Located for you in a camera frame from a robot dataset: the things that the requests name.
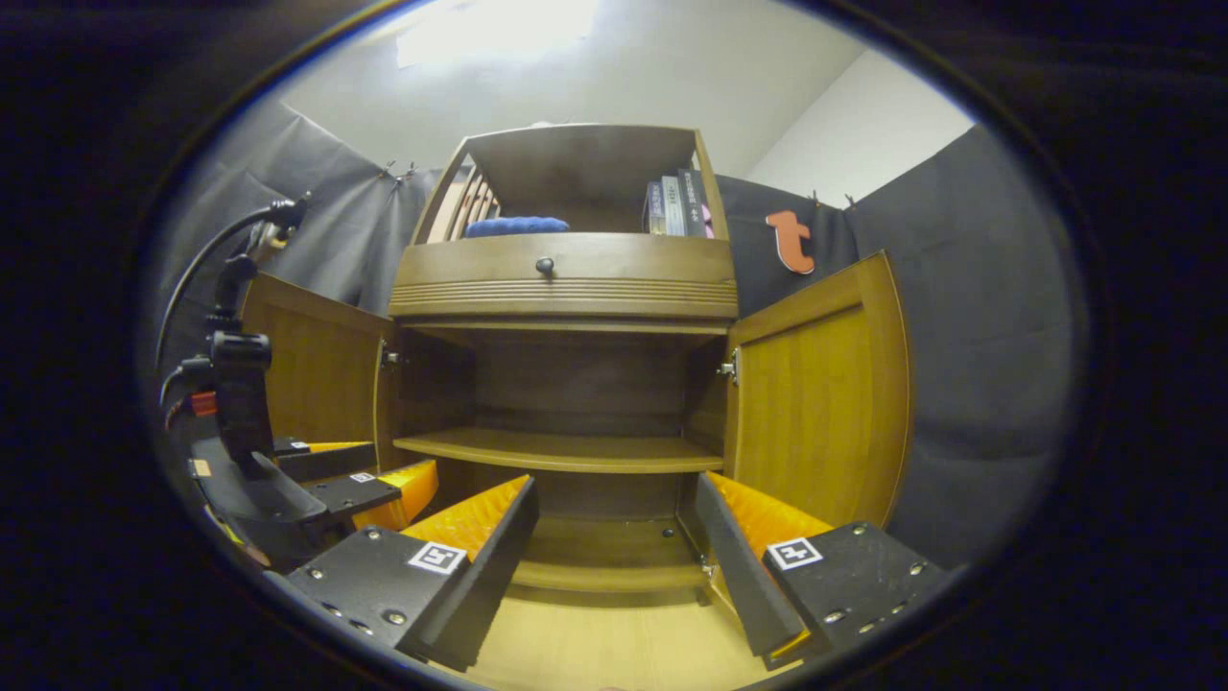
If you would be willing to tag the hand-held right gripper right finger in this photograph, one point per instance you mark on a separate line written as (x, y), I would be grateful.
(739, 566)

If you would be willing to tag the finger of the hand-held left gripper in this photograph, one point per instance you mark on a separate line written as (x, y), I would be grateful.
(374, 489)
(326, 459)

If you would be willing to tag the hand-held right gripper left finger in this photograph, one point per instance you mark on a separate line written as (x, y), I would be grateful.
(489, 566)

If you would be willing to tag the wooden cabinet door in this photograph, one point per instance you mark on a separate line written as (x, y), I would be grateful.
(815, 403)
(317, 374)

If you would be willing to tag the wooden double-door shoe cabinet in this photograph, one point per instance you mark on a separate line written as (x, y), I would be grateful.
(576, 163)

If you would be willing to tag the metal door hinge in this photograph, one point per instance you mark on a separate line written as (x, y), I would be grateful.
(728, 368)
(389, 357)

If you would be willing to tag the wooden cabinet drawer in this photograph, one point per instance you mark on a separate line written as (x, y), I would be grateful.
(633, 264)

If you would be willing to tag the wooden inner shelf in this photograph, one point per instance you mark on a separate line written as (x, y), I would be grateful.
(566, 449)

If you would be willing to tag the blue folded towel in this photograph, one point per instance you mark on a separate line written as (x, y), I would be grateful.
(518, 226)

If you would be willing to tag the light grey book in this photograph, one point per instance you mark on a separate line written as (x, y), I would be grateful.
(673, 207)

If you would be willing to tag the blue book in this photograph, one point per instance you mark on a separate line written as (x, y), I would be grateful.
(654, 211)

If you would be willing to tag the dark book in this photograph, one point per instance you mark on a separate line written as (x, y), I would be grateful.
(695, 203)

